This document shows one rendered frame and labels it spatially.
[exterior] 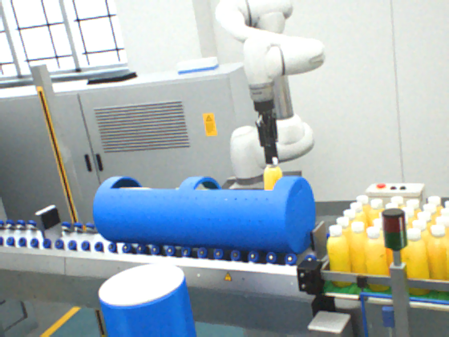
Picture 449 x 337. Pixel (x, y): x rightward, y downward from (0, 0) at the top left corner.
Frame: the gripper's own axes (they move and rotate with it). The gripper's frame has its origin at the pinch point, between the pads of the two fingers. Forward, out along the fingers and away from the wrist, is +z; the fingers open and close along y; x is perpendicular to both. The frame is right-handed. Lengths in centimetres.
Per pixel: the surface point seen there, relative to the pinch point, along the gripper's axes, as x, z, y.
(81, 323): -190, 130, -62
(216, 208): -16.2, 15.2, 17.9
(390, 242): 55, 14, 44
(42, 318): -225, 130, -63
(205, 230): -21.8, 23.6, 19.6
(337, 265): 29.6, 33.3, 21.5
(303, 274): 20.4, 33.3, 29.2
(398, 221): 57, 8, 44
